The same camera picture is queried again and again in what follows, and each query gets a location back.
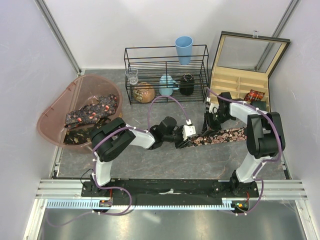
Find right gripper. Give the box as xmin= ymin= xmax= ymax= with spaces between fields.
xmin=200 ymin=111 xmax=233 ymax=137

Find black floral rose tie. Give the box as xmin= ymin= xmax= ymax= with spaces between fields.
xmin=193 ymin=127 xmax=247 ymax=147

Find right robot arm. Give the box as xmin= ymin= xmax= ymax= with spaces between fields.
xmin=201 ymin=92 xmax=286 ymax=197

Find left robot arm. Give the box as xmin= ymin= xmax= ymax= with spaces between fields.
xmin=90 ymin=116 xmax=196 ymax=197

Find black cup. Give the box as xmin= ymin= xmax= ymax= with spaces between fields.
xmin=179 ymin=73 xmax=195 ymax=96

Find rolled red patterned tie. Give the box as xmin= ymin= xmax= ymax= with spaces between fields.
xmin=244 ymin=89 xmax=266 ymax=102

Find light blue mug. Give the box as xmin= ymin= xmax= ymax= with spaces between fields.
xmin=159 ymin=74 xmax=180 ymax=96

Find rolled dark green tie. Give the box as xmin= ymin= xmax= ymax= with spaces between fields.
xmin=250 ymin=100 xmax=267 ymax=111

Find brown ceramic bowl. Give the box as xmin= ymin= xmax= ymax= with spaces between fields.
xmin=133 ymin=82 xmax=156 ymax=103

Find wooden tie storage box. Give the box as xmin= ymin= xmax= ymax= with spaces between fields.
xmin=210 ymin=31 xmax=291 ymax=111

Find tall blue plastic cup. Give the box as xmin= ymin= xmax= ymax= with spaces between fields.
xmin=175 ymin=36 xmax=193 ymax=65

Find clear drinking glass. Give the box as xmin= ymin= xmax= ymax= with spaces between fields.
xmin=125 ymin=67 xmax=139 ymax=85

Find dark floral tie in basket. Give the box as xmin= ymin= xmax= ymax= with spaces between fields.
xmin=64 ymin=94 xmax=118 ymax=130

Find brown paisley tie in basket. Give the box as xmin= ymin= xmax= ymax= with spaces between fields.
xmin=63 ymin=128 xmax=91 ymax=145

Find pink plastic basket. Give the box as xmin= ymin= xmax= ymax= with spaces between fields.
xmin=37 ymin=74 xmax=123 ymax=153

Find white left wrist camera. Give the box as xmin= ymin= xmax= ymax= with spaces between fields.
xmin=182 ymin=119 xmax=196 ymax=141

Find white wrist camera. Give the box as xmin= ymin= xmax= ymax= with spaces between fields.
xmin=182 ymin=119 xmax=196 ymax=141
xmin=205 ymin=97 xmax=219 ymax=114

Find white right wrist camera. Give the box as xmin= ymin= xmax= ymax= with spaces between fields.
xmin=205 ymin=97 xmax=219 ymax=114

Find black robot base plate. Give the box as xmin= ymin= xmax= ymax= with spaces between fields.
xmin=81 ymin=177 xmax=258 ymax=207

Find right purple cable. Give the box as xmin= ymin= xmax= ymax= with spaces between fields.
xmin=206 ymin=86 xmax=285 ymax=217

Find purple cable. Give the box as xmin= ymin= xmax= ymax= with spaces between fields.
xmin=46 ymin=95 xmax=193 ymax=228
xmin=206 ymin=86 xmax=285 ymax=217

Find black wire rack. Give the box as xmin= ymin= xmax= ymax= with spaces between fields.
xmin=123 ymin=44 xmax=210 ymax=105

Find grey slotted cable duct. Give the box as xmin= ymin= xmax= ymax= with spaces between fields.
xmin=46 ymin=199 xmax=241 ymax=211

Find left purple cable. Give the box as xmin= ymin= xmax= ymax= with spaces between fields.
xmin=46 ymin=95 xmax=193 ymax=228

